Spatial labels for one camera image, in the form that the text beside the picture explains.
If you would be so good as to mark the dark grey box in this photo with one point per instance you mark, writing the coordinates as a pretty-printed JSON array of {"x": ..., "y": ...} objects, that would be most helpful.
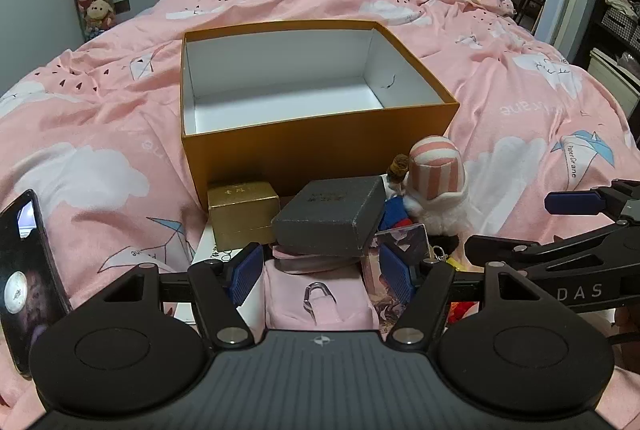
[{"x": 325, "y": 215}]

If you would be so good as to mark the orange cardboard box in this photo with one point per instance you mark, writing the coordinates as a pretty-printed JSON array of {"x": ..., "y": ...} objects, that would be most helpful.
[{"x": 320, "y": 144}]

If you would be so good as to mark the pink zip pouch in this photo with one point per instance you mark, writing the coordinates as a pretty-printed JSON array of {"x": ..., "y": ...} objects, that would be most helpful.
[{"x": 340, "y": 305}]

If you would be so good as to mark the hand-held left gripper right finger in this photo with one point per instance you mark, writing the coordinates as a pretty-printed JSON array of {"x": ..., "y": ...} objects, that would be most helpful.
[{"x": 397, "y": 271}]

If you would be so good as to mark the printed photo card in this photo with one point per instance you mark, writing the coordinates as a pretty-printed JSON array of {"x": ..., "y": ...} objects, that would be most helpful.
[{"x": 375, "y": 265}]

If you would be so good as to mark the brown bear plush blue outfit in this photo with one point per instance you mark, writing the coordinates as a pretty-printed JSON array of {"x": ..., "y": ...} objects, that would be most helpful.
[{"x": 397, "y": 215}]

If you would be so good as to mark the dark wall socket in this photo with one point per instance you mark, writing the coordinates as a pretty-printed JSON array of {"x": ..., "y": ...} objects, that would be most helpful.
[{"x": 122, "y": 6}]

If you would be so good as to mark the black smartphone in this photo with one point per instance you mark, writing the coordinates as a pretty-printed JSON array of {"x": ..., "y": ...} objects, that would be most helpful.
[{"x": 25, "y": 280}]

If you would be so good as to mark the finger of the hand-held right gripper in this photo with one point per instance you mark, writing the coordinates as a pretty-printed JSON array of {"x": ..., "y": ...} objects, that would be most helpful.
[
  {"x": 572, "y": 203},
  {"x": 500, "y": 246}
]

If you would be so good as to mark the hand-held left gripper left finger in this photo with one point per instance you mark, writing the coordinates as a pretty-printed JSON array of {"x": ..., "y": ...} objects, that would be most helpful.
[{"x": 246, "y": 271}]

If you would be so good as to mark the small gold box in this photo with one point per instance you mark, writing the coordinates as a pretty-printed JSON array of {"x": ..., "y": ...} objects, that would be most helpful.
[{"x": 242, "y": 215}]

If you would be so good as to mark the orange crochet doll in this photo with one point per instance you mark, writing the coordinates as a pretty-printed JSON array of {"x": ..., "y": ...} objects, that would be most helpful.
[{"x": 460, "y": 311}]

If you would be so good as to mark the white plush with striped hat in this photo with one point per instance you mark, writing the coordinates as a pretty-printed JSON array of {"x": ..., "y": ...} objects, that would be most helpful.
[{"x": 437, "y": 175}]

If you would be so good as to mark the pink printed blanket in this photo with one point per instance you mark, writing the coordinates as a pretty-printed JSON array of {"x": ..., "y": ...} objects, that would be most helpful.
[{"x": 100, "y": 149}]

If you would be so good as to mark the white box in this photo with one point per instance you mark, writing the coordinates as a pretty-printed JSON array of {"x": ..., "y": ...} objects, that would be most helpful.
[{"x": 207, "y": 255}]

